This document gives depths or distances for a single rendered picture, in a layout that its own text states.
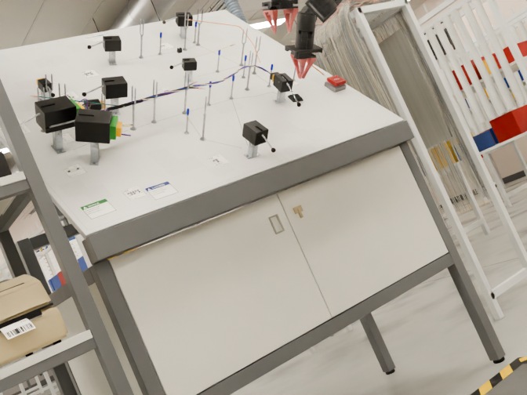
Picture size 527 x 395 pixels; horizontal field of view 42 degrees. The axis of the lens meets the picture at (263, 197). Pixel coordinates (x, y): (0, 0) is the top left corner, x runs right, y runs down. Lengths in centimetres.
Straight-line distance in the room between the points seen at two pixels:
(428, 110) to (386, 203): 114
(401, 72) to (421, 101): 17
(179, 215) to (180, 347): 33
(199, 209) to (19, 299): 50
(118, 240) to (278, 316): 50
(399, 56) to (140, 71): 140
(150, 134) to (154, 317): 60
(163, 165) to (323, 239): 52
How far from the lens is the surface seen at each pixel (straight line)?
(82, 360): 210
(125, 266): 174
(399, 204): 227
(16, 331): 160
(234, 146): 204
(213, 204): 183
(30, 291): 169
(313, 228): 203
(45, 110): 189
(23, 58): 250
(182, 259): 180
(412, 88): 333
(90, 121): 185
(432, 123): 331
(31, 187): 167
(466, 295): 240
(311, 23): 210
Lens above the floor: 67
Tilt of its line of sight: 4 degrees up
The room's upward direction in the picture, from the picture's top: 24 degrees counter-clockwise
